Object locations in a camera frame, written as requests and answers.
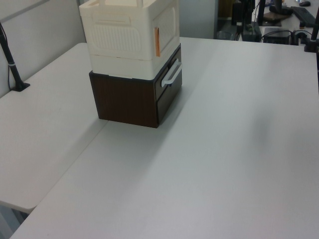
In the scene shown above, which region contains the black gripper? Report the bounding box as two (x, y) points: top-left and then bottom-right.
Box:
(233, 0), (252, 27)

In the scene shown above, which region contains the orange door handle strip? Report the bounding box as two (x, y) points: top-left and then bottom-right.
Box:
(154, 26), (161, 58)

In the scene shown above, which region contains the cream plastic storage cabinet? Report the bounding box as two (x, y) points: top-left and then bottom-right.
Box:
(78, 0), (181, 78)

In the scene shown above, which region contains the black device with green label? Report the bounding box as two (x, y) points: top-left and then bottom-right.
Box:
(243, 21), (263, 42)

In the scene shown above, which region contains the brown wooden board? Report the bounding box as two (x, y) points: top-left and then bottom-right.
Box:
(262, 11), (284, 25)

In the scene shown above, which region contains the black electronics box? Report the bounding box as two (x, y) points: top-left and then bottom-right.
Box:
(263, 29), (293, 45)

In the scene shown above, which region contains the black monitor stand base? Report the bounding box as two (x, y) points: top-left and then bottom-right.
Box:
(268, 0), (295, 16)

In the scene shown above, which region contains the black keyboard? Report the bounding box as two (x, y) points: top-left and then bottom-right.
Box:
(290, 6), (319, 27)

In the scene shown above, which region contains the black clamp pole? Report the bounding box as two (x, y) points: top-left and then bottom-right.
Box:
(302, 0), (319, 53)

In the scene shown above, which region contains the dark brown drawer unit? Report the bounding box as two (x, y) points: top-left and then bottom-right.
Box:
(88, 43), (183, 129)

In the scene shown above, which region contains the white drawer handle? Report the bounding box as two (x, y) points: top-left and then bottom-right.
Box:
(161, 61), (183, 88)

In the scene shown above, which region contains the black camera pole with base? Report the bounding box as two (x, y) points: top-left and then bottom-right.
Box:
(0, 21), (31, 92)

